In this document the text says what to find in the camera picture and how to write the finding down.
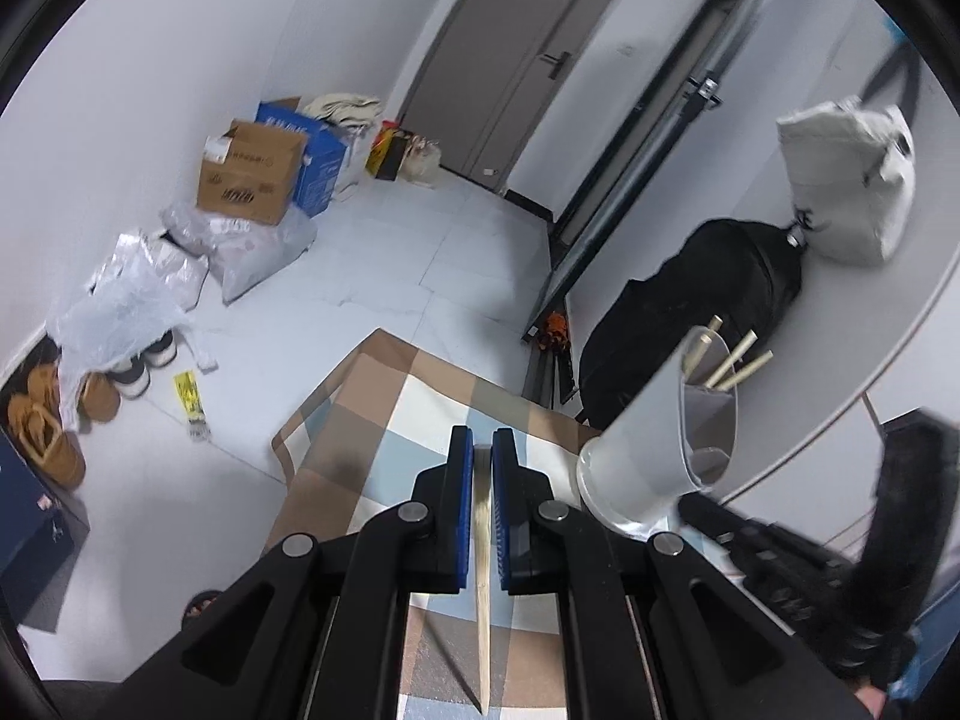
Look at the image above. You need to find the single wooden chopstick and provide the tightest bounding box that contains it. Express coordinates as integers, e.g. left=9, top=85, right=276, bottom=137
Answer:
left=473, top=463, right=491, bottom=715

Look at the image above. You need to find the white utensil holder cup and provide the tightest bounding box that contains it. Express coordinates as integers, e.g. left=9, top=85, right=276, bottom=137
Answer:
left=576, top=327, right=739, bottom=539

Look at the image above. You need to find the checkered tablecloth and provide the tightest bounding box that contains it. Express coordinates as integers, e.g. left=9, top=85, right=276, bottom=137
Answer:
left=268, top=326, right=752, bottom=720

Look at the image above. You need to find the navy jordan shoe box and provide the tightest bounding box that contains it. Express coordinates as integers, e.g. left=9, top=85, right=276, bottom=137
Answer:
left=0, top=436, right=75, bottom=617

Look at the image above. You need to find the black white sneaker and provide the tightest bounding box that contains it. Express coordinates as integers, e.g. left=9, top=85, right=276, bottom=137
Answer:
left=106, top=356, right=149, bottom=400

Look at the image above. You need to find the tan slipper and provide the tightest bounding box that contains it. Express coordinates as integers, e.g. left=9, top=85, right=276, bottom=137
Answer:
left=7, top=394, right=86, bottom=489

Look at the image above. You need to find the black backpack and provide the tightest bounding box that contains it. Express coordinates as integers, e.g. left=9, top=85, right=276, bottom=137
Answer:
left=578, top=218, right=805, bottom=429

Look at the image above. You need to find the clear plastic bag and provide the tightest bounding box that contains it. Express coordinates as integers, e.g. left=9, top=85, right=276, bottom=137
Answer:
left=46, top=232, right=208, bottom=419

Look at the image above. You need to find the grey mailer bag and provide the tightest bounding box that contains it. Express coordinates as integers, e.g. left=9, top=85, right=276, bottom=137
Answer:
left=160, top=203, right=317, bottom=304

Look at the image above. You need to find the white tote bag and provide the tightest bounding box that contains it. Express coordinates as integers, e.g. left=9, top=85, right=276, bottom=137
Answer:
left=776, top=96, right=916, bottom=268

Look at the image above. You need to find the brown cardboard box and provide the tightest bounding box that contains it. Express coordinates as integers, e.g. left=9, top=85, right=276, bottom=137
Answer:
left=197, top=119, right=306, bottom=226

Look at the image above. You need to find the red yellow bag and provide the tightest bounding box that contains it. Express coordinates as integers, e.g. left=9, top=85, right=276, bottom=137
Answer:
left=364, top=121, right=412, bottom=182

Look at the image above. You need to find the blue cardboard box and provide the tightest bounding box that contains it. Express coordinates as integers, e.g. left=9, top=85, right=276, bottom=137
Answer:
left=256, top=103, right=347, bottom=218

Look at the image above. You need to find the cream cloth bag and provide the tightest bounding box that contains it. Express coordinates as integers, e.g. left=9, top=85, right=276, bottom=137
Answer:
left=298, top=93, right=382, bottom=137

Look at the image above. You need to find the grey door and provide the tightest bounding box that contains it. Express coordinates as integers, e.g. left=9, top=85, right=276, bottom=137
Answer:
left=400, top=0, right=613, bottom=190

